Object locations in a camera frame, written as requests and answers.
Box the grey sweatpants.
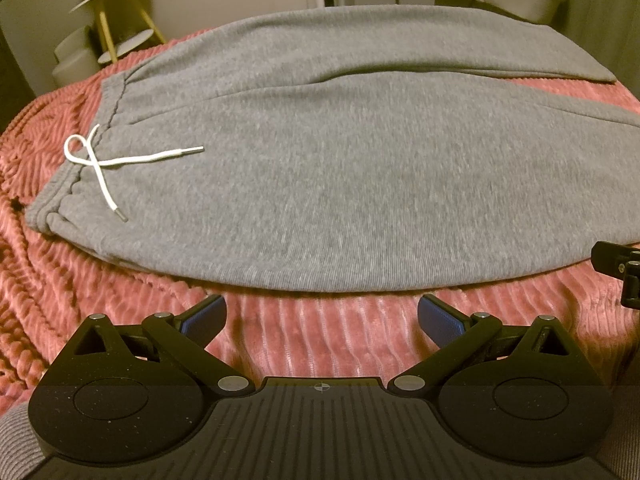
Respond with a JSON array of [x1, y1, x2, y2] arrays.
[[26, 6, 639, 292]]

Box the pink ribbed blanket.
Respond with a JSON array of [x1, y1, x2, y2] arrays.
[[1, 32, 639, 416]]

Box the white cylindrical container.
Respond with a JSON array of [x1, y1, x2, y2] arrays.
[[52, 25, 101, 88]]

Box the gold tiered side table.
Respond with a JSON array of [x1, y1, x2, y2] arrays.
[[70, 0, 166, 65]]

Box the white drawstring cord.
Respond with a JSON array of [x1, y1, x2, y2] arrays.
[[63, 122, 205, 224]]

